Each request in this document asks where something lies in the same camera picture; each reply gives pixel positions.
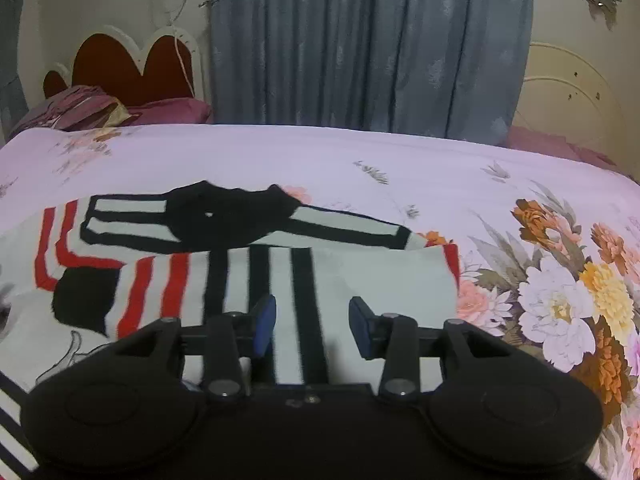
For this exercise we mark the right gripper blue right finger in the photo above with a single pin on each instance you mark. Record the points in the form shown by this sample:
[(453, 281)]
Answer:
[(395, 340)]

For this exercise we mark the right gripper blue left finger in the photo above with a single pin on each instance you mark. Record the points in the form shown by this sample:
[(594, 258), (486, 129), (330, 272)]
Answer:
[(231, 337)]

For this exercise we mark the striped black red white sweater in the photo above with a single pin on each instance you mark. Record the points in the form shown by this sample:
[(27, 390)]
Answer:
[(78, 276)]

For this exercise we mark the pink floral bed sheet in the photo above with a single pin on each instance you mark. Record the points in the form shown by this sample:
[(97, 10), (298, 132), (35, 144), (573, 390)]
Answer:
[(548, 248)]

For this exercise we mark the maroon pillow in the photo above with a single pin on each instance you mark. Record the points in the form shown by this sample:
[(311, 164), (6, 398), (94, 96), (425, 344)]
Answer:
[(83, 108)]

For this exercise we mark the cream round headboard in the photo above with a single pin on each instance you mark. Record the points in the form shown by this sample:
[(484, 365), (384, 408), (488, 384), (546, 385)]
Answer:
[(564, 95)]

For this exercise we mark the blue grey curtain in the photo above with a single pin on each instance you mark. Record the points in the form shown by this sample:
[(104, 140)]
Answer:
[(450, 69)]

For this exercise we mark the red heart-shaped headboard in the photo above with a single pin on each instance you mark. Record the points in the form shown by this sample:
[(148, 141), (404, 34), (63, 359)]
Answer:
[(167, 66)]

